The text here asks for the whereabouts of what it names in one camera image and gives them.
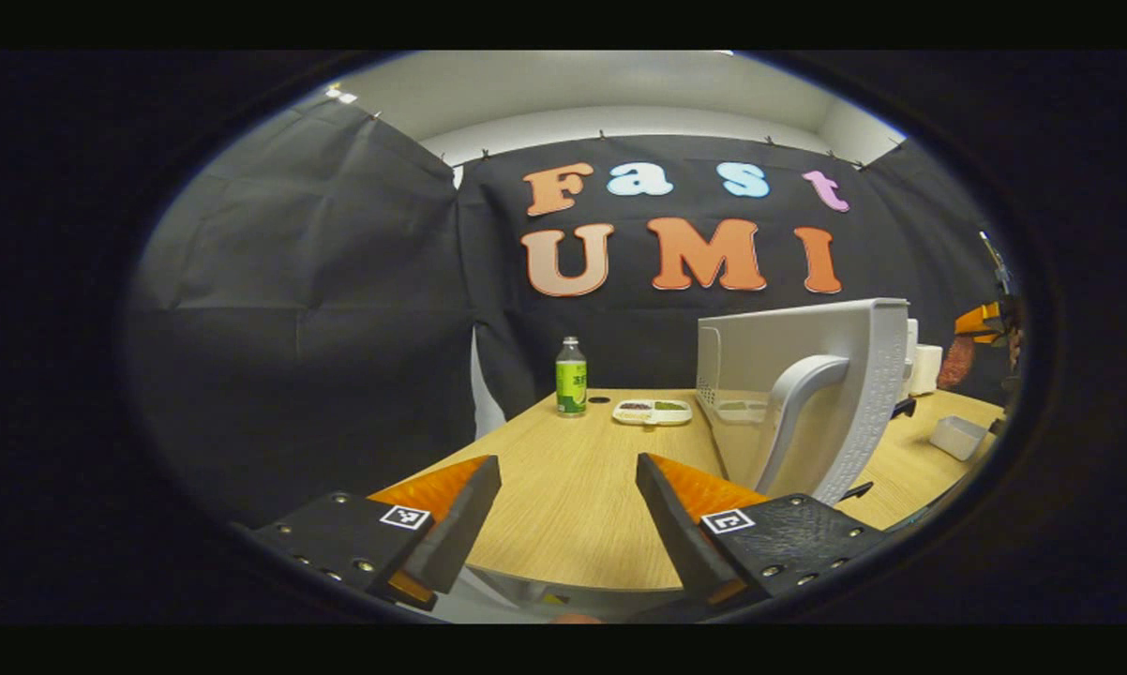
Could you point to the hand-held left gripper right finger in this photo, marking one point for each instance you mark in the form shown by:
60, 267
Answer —
676, 534

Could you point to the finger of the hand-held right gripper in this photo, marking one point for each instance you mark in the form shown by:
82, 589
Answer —
976, 323

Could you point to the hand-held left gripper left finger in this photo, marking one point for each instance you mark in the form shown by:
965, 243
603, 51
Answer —
456, 534

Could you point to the white food container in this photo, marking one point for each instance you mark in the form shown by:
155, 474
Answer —
957, 439

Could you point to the white divided food tray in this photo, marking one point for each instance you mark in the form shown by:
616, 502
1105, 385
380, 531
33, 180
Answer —
653, 412

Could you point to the white toaster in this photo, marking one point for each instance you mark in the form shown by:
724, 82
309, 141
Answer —
929, 370

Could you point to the green label bottle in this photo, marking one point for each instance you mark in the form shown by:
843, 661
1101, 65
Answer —
571, 384

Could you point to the black backdrop cloth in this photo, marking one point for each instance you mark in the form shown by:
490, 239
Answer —
292, 328

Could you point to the small ceiling light panel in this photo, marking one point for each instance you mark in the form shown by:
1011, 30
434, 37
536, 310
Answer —
340, 94

